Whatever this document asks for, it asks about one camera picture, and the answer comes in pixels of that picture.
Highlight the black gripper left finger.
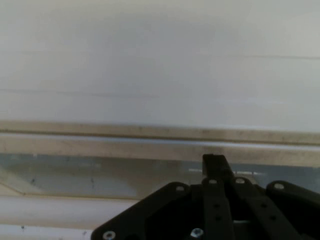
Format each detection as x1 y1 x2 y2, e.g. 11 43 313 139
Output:
91 153 236 240

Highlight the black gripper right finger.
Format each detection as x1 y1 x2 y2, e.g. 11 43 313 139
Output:
226 176 320 240

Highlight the white toaster oven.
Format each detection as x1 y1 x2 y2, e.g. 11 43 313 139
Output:
0 0 320 240

